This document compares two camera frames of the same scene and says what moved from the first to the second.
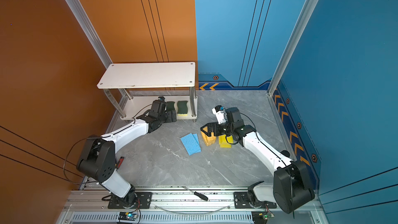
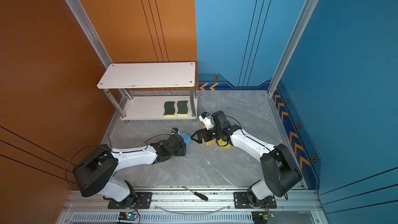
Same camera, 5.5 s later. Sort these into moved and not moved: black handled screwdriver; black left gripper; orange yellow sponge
Moved: black left gripper
Not moved: black handled screwdriver; orange yellow sponge
